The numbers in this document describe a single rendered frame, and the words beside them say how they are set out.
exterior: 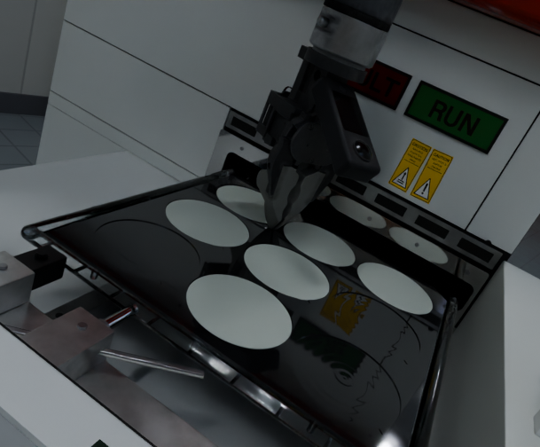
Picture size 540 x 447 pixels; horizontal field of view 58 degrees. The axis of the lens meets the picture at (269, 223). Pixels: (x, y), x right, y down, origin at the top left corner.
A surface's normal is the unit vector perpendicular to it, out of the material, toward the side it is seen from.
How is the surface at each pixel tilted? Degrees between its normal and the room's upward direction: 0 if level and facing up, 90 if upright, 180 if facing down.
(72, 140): 90
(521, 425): 0
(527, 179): 90
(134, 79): 90
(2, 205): 0
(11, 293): 90
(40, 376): 0
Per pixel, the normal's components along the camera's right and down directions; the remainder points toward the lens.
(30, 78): 0.69, 0.54
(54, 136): -0.42, 0.24
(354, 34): -0.06, 0.41
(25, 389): 0.36, -0.84
